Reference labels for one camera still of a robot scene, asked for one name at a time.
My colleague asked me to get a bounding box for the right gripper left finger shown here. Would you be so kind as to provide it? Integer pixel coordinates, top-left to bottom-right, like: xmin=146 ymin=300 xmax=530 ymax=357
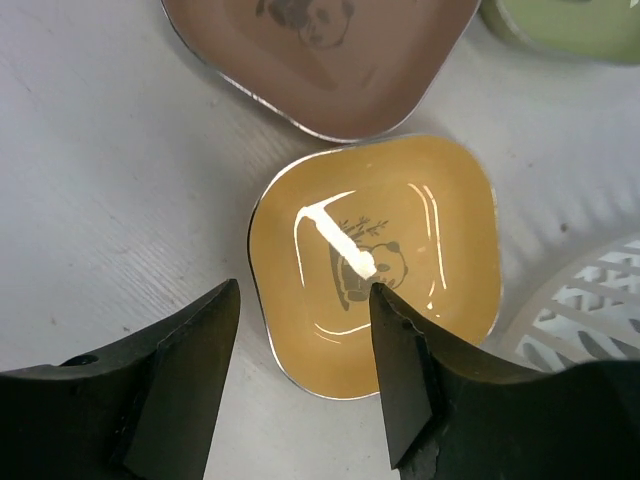
xmin=1 ymin=279 xmax=241 ymax=479

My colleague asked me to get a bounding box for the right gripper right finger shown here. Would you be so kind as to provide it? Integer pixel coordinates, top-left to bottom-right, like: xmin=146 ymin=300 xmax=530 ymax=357
xmin=369 ymin=283 xmax=639 ymax=479

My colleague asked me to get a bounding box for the yellow square panda plate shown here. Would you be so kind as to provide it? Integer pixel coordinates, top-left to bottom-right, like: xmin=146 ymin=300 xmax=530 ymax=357
xmin=247 ymin=135 xmax=503 ymax=400

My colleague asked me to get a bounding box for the brown square panda plate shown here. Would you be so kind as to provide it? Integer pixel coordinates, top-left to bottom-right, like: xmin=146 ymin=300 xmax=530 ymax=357
xmin=162 ymin=0 xmax=479 ymax=143

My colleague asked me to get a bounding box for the white plastic bin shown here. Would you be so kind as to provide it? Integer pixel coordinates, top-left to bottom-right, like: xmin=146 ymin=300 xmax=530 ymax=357
xmin=496 ymin=233 xmax=640 ymax=372

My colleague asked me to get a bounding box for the green square panda plate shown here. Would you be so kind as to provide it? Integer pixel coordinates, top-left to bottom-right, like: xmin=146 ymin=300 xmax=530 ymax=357
xmin=479 ymin=0 xmax=639 ymax=66

